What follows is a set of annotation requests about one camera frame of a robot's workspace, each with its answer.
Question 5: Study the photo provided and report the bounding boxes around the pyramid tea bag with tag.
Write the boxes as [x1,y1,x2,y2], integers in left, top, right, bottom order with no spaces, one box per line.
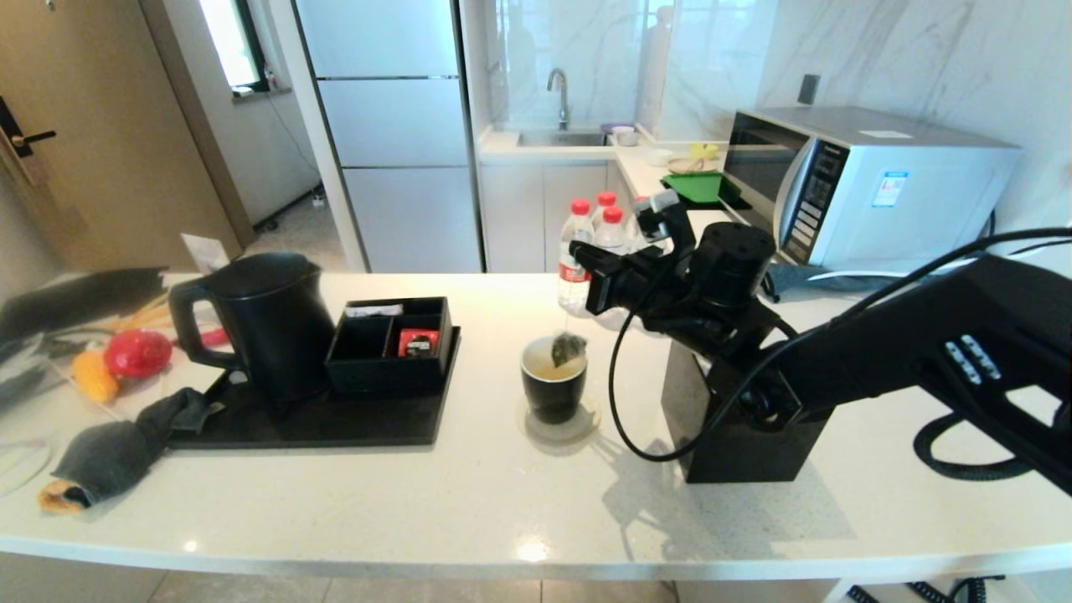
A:
[549,268,590,369]

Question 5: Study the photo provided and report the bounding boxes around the black electric kettle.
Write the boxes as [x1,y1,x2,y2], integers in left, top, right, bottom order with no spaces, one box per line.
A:
[167,253,338,413]

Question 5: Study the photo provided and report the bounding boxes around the white kitchen cabinets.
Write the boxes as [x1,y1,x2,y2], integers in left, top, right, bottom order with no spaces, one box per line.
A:
[479,159,629,273]

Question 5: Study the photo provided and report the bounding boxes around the steel kitchen sink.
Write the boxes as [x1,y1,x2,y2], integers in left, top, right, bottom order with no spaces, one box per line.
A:
[515,128,612,148]

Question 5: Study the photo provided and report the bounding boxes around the green plastic tray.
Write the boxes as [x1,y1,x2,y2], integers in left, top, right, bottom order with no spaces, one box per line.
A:
[660,170,746,207]

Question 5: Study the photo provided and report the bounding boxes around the black mug white inside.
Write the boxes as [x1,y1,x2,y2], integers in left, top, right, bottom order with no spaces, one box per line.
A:
[520,337,589,425]

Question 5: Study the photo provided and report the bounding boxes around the round white coaster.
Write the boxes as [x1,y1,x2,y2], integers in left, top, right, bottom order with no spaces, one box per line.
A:
[515,394,602,446]

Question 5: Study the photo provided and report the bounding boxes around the chrome kitchen faucet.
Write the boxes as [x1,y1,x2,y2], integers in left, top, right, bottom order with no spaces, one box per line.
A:
[546,67,572,131]

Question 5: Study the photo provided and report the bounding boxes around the black tissue box white lid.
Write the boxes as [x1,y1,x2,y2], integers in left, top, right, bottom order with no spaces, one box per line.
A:
[661,339,832,484]

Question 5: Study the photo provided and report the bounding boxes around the black organizer box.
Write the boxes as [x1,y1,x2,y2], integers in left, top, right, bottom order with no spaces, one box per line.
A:
[325,296,453,396]

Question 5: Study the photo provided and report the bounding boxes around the white refrigerator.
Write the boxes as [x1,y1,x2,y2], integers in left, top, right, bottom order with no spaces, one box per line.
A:
[293,0,485,273]

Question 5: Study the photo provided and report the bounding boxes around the silver microwave oven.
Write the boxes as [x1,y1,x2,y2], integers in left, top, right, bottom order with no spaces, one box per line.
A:
[722,105,1023,271]

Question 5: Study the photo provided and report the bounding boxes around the black serving tray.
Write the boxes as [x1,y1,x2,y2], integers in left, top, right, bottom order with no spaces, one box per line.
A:
[167,327,461,451]

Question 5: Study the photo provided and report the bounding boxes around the acrylic wifi QR sign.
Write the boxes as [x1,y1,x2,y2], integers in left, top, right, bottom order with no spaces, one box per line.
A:
[182,234,230,274]

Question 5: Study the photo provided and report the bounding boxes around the red toy apple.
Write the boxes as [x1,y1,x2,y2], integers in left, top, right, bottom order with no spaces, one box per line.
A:
[103,329,173,379]

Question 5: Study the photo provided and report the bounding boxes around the brown wooden door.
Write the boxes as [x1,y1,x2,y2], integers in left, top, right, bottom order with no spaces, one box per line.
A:
[0,0,244,273]

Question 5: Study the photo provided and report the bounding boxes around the orange toy fruit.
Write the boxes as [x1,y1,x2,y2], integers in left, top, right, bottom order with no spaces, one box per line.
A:
[71,350,119,405]

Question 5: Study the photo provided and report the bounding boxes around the black plastic sheet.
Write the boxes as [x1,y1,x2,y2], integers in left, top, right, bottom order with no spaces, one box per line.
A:
[0,268,168,340]

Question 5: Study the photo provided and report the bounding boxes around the grey cloth tan end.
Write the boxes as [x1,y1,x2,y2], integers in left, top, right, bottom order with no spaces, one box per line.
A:
[35,387,225,513]

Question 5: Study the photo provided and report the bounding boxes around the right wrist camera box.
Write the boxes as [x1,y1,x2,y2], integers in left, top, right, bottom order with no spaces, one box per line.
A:
[634,189,698,254]

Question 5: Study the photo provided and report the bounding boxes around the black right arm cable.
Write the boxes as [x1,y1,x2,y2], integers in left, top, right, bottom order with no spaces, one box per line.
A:
[608,228,1072,464]

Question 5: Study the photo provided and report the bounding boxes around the window with dark frame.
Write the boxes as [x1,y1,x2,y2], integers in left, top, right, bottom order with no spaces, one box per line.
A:
[198,0,271,95]

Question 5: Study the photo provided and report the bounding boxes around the black coiled cable with plug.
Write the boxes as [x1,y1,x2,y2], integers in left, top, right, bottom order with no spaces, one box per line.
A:
[846,574,1006,603]

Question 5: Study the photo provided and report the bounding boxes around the black door handle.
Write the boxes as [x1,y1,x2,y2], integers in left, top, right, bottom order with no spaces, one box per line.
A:
[0,99,56,158]

